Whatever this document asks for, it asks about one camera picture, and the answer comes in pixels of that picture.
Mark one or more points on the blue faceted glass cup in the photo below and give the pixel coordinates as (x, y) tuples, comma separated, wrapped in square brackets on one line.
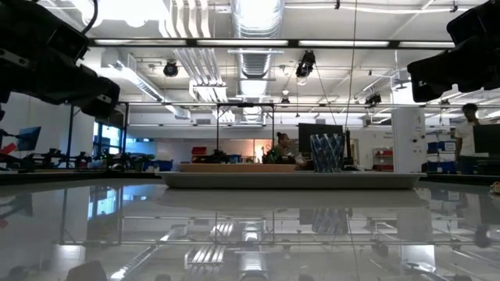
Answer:
[(327, 153)]

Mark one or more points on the round wooden plate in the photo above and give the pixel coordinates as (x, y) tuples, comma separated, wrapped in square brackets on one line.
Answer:
[(236, 168)]

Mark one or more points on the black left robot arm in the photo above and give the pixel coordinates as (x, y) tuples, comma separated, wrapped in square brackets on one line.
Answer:
[(35, 50)]

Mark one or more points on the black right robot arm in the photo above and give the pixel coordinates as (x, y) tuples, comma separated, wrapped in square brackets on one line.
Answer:
[(480, 19)]

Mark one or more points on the grey rectangular tray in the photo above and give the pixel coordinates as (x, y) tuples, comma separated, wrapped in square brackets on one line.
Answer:
[(291, 180)]

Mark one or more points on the standing person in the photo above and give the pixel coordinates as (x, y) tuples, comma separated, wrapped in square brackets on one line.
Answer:
[(465, 138)]

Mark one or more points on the black computer monitor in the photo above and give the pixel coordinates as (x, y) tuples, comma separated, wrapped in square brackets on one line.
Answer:
[(304, 140), (486, 138)]

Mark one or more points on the blue tilted panel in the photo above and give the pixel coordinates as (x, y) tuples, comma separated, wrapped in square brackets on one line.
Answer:
[(28, 138)]

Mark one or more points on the white square pillar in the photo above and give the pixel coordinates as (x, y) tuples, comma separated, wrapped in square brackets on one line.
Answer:
[(408, 140)]

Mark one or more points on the shelf with blue bins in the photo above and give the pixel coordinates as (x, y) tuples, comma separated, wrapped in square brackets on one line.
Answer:
[(441, 156)]

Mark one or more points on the blue storage bins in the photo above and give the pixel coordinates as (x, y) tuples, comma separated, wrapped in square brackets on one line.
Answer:
[(160, 164)]

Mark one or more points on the red storage bins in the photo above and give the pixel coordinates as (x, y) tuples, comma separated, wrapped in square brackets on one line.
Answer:
[(199, 153)]

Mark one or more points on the shelf with red bins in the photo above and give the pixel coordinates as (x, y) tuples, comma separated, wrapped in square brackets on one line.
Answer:
[(383, 160)]

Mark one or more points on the seated person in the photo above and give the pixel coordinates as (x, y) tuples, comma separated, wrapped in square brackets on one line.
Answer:
[(280, 147)]

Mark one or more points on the tall black metal frame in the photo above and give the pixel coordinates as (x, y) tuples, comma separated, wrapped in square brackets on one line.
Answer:
[(126, 132)]

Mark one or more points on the black ceiling camera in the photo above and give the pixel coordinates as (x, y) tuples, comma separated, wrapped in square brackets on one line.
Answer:
[(170, 69), (373, 99)]

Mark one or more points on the black hanging overhead camera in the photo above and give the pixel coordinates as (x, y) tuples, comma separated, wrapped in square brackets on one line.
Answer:
[(306, 64)]

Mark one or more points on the silver ceiling air duct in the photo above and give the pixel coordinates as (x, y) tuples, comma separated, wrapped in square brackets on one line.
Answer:
[(256, 62)]

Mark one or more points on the black overhead frame bar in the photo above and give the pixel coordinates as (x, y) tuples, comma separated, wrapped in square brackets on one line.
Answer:
[(293, 43)]

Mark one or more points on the black metal frame stand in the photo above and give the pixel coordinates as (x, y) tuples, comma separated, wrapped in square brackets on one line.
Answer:
[(272, 132)]

